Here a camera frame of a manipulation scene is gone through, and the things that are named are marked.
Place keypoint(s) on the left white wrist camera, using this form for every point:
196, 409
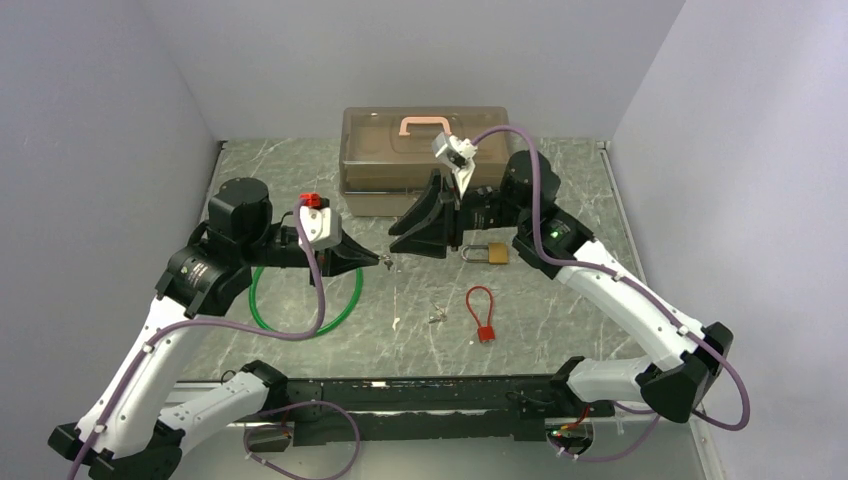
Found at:
321, 225

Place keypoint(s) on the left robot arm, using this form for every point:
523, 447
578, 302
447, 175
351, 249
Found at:
130, 433

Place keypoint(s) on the brown translucent tool box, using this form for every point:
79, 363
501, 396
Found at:
383, 174

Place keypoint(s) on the brass padlock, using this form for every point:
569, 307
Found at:
495, 253

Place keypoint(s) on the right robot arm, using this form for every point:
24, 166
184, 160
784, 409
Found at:
682, 357

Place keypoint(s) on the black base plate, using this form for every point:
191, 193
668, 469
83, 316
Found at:
520, 407

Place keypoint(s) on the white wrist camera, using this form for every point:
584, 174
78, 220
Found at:
458, 155
321, 225

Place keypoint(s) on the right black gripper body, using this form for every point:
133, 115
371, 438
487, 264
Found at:
481, 209

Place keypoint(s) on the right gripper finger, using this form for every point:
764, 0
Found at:
426, 239
418, 212

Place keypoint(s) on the pink tool box handle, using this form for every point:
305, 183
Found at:
407, 122

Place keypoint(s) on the silver key set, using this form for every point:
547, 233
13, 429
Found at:
437, 315

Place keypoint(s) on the aluminium frame rail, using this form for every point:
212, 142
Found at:
244, 394

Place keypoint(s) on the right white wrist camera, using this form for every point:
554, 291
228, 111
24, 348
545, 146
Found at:
458, 155

